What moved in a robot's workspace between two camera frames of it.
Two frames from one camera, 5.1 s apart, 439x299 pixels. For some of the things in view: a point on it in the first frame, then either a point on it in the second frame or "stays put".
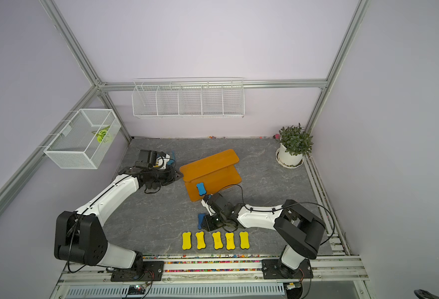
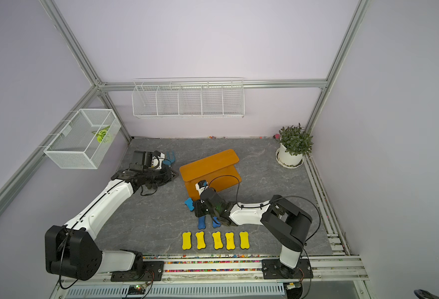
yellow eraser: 217,240 stays put
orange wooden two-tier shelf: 217,172 stays put
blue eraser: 201,189 → 189,202
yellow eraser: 230,240 stays put
